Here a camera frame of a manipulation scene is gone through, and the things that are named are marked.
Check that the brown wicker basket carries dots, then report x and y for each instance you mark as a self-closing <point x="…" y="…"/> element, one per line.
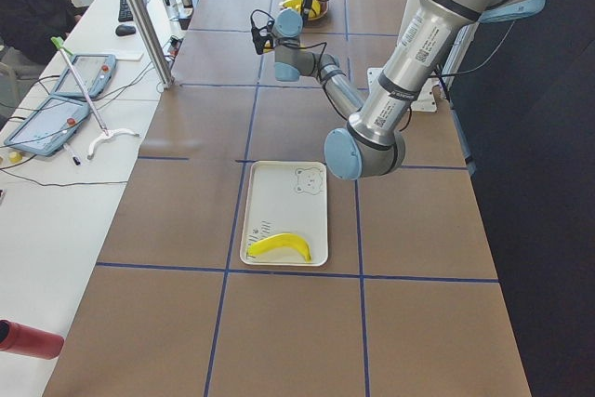
<point x="317" y="17"/>

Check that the black computer mouse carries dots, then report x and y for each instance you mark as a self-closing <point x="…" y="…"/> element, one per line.
<point x="125" y="30"/>

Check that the cream bear serving tray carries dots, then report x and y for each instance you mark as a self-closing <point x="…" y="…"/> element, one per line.
<point x="286" y="197"/>

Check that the blue teach pendant far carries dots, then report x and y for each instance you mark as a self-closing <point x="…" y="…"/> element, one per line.
<point x="96" y="71"/>

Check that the blue teach pendant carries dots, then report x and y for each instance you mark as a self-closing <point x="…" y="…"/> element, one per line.
<point x="96" y="71"/>
<point x="49" y="127"/>

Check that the reacher grabber stick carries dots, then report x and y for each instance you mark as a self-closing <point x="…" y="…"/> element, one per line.
<point x="106" y="134"/>

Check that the person in dark clothes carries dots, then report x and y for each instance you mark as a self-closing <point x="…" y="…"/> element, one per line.
<point x="29" y="25"/>

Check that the black marker pen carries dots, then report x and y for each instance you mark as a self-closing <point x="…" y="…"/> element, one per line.
<point x="67" y="147"/>

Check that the blue teach pendant near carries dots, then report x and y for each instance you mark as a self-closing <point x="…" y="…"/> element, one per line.
<point x="49" y="127"/>

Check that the red bottle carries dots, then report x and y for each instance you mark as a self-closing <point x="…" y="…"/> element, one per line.
<point x="29" y="341"/>

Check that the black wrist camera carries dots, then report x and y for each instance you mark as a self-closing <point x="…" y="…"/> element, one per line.
<point x="260" y="35"/>

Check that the aluminium frame post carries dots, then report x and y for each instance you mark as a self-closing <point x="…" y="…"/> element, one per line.
<point x="151" y="42"/>

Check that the white pedestal column base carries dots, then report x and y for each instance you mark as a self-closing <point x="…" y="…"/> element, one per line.
<point x="425" y="102"/>

